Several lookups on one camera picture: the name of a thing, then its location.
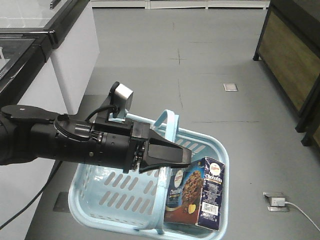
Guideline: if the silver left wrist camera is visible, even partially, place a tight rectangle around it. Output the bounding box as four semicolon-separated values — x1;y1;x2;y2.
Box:
98;81;134;119

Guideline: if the far white chest freezer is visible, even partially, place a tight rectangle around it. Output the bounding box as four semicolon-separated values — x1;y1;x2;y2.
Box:
0;0;100;114

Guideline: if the white shelf base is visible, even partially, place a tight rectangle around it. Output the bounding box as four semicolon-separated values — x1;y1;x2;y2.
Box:
91;0;270;10

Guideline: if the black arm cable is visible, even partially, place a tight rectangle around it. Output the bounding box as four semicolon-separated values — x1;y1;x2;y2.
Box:
0;159;63;230

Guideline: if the wooden black-framed display stand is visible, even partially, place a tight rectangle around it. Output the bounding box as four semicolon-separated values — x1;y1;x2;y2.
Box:
253;0;320;133

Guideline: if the white chest freezer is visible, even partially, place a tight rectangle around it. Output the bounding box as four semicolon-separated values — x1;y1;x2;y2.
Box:
0;34;67;225
0;0;100;114

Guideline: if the far steel floor socket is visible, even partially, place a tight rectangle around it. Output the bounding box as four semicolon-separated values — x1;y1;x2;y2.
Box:
223;83;239;92

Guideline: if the near white chest freezer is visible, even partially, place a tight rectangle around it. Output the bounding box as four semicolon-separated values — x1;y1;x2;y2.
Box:
0;34;67;225

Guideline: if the closed steel floor socket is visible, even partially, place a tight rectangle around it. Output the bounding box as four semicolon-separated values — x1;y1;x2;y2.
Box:
52;191;70;213

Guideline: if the open steel floor socket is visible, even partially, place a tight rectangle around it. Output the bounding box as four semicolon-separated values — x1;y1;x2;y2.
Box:
262;192;289;212

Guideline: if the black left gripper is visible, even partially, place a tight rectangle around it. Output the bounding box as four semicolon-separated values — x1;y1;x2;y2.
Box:
92;117;192;173

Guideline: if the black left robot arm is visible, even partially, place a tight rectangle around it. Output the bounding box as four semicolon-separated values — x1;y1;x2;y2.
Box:
0;105;192;173

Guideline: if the blue chocolate cookie box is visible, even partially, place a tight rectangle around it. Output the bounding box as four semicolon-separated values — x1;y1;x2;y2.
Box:
164;157;225;231

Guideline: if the light blue plastic basket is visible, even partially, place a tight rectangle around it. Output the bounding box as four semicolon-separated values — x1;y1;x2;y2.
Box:
68;110;229;240

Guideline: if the white power cable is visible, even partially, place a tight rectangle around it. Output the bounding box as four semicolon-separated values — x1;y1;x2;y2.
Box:
284;201;320;235

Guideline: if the white power plug adapter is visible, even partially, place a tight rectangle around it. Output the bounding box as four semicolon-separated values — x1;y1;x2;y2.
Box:
269;197;286;207

